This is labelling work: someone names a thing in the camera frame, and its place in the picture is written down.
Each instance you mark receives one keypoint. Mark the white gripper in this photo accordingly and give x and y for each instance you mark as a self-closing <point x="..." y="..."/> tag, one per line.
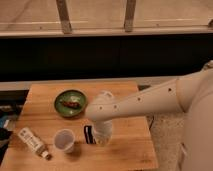
<point x="102" y="132"/>

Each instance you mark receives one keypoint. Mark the black white striped eraser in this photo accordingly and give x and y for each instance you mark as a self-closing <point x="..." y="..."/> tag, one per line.
<point x="88" y="134"/>

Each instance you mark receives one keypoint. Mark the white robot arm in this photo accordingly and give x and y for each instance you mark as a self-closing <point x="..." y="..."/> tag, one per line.
<point x="190" y="94"/>

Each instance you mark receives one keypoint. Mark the clear plastic cup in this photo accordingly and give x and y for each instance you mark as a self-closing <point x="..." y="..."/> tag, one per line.
<point x="64" y="140"/>

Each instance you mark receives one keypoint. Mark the red brown food piece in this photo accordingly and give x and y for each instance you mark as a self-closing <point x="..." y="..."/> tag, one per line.
<point x="71" y="104"/>

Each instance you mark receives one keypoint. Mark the green bowl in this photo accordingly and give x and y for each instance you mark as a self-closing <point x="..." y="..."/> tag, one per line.
<point x="70" y="96"/>

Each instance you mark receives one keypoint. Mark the white bottle lying down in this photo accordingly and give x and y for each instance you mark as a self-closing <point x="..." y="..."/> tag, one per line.
<point x="34" y="143"/>

